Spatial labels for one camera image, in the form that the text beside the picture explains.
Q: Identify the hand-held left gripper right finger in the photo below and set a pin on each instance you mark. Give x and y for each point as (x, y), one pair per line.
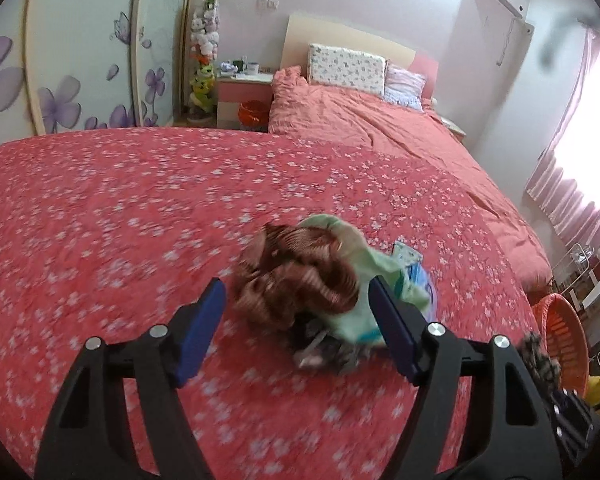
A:
(392, 330)

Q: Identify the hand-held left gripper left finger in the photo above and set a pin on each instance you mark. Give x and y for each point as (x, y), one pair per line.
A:
(200, 335)

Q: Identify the blue white packet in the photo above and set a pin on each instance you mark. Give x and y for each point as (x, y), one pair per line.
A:
(415, 270)

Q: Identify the dark floral cloth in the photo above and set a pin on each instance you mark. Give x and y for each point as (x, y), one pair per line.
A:
(325, 350)

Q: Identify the light green cloth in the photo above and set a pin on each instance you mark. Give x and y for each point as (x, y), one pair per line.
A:
(350, 245)

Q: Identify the orange plastic basket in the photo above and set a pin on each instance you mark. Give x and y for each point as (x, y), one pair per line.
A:
(562, 330)

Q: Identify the brown striped cloth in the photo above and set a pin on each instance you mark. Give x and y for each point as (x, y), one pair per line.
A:
(295, 280)

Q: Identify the red floral tablecloth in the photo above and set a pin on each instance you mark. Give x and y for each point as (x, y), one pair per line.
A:
(105, 235)

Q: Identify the bed with pink duvet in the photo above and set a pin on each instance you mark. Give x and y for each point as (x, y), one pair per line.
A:
(380, 120)

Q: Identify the pink white nightstand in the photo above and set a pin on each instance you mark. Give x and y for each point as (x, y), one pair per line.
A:
(452, 127)
(230, 95)

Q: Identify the small orange bin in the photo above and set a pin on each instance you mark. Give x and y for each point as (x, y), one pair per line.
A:
(254, 115)

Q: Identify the pink curtain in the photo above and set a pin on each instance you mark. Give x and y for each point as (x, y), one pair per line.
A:
(580, 185)

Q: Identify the pink striped pillow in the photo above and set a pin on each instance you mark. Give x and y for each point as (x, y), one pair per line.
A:
(405, 85)

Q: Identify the yellow green plush toy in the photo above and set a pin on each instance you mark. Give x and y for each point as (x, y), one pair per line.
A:
(204, 87)

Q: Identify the white floral pillow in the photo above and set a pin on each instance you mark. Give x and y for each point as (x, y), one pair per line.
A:
(347, 67)

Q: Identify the beige pink headboard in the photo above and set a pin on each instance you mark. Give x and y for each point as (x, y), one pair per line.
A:
(345, 35)

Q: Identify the clear tube of plush toys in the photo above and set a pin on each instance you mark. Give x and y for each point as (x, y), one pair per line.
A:
(205, 35)

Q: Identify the wardrobe with purple flowers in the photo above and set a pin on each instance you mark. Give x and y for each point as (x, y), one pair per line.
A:
(80, 35)

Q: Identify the white air conditioner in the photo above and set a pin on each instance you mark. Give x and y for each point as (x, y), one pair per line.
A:
(500, 0)

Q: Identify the white wall socket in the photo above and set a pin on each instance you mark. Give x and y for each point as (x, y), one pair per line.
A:
(268, 4)

